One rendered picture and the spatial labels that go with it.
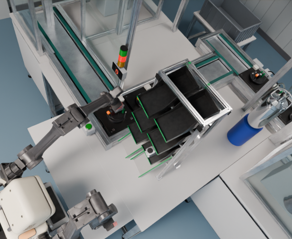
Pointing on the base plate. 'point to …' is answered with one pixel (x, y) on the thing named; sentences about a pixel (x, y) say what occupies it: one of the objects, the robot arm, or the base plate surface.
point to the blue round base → (241, 133)
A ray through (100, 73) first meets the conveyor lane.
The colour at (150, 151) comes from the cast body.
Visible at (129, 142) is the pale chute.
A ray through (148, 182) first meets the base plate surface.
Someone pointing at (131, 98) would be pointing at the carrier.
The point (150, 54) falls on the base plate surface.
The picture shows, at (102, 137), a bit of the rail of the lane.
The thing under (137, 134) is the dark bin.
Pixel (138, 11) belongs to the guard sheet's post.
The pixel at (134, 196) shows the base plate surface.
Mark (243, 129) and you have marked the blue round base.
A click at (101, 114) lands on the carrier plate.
